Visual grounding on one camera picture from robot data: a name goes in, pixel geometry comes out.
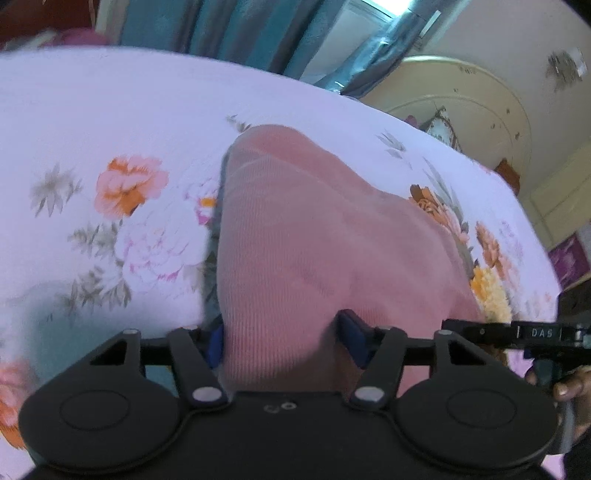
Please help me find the silver wall lamp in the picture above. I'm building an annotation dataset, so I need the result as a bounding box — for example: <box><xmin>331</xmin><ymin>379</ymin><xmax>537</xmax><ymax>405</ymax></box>
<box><xmin>546</xmin><ymin>48</ymin><xmax>588</xmax><ymax>92</ymax></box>

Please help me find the right hand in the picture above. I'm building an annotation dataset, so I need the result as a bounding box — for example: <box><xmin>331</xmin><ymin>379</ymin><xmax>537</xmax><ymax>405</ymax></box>
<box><xmin>553</xmin><ymin>366</ymin><xmax>591</xmax><ymax>405</ymax></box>

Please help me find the magenta pillow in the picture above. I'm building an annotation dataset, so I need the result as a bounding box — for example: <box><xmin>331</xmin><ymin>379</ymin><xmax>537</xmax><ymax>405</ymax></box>
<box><xmin>0</xmin><ymin>27</ymin><xmax>112</xmax><ymax>52</ymax></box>

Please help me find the floral pink bed sheet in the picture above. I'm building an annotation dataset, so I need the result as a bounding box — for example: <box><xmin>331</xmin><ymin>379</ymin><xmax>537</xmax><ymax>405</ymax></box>
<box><xmin>1</xmin><ymin>47</ymin><xmax>560</xmax><ymax>479</ymax></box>

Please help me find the pink ribbed knit garment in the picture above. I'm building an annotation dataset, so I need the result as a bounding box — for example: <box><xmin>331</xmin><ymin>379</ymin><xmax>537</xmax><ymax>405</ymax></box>
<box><xmin>216</xmin><ymin>125</ymin><xmax>484</xmax><ymax>393</ymax></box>

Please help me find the blue curtain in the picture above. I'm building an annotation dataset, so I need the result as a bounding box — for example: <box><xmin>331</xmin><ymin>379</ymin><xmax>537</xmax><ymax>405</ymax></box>
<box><xmin>119</xmin><ymin>1</ymin><xmax>449</xmax><ymax>99</ymax></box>

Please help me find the cream arched headboard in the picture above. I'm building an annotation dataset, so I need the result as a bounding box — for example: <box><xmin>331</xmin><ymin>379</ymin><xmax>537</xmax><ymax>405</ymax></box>
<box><xmin>362</xmin><ymin>55</ymin><xmax>532</xmax><ymax>181</ymax></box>

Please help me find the cream wardrobe with purple stickers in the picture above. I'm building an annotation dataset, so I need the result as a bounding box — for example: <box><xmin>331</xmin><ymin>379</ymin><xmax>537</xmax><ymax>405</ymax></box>
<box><xmin>520</xmin><ymin>142</ymin><xmax>590</xmax><ymax>289</ymax></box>

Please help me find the patterned pillow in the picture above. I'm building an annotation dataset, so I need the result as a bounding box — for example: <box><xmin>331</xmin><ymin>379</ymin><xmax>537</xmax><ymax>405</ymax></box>
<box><xmin>421</xmin><ymin>107</ymin><xmax>463</xmax><ymax>153</ymax></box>

